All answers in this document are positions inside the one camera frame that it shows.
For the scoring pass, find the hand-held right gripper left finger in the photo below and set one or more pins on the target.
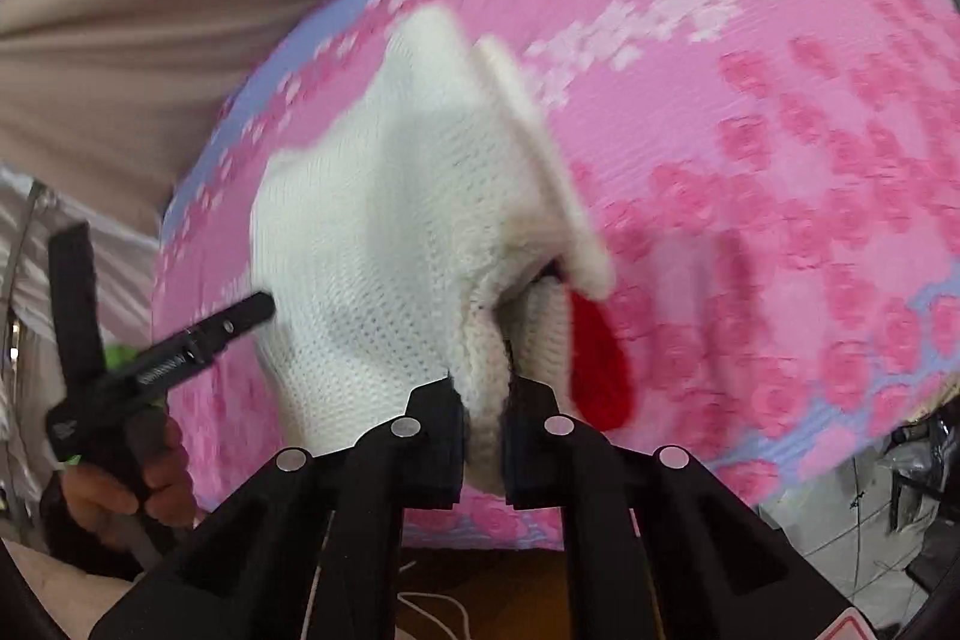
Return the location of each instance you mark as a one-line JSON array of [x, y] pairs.
[[439, 452]]

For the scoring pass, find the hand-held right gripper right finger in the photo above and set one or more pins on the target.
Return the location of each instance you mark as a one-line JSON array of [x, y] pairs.
[[525, 452]]

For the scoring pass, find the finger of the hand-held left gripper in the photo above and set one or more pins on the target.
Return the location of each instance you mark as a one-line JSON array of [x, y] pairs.
[[73, 302]]

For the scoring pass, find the white red navy knit sweater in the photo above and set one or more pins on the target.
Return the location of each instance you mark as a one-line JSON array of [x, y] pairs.
[[375, 235]]

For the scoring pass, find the person's left hand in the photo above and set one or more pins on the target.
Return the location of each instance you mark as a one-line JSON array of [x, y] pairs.
[[161, 467]]

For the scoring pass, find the white satin curtain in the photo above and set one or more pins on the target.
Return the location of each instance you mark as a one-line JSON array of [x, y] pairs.
[[30, 310]]

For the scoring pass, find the beige draped cloth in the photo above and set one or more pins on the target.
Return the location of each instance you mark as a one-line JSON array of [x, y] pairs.
[[150, 10]]

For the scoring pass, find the dark clutter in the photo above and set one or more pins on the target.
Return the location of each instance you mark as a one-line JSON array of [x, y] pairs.
[[919, 475]]

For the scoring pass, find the pink floral bedsheet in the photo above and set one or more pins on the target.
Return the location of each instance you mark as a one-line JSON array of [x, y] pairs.
[[750, 85]]

